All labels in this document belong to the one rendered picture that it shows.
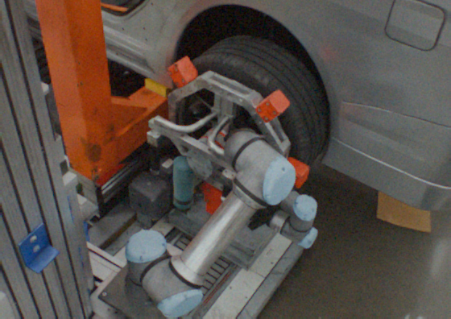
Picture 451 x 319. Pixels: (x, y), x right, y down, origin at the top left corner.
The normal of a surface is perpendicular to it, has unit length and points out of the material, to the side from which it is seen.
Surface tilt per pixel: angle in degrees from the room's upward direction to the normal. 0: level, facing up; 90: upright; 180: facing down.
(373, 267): 0
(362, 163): 90
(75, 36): 90
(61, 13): 90
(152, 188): 0
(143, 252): 8
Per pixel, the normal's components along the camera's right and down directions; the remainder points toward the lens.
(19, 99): 0.86, 0.40
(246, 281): 0.07, -0.72
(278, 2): -0.57, 0.55
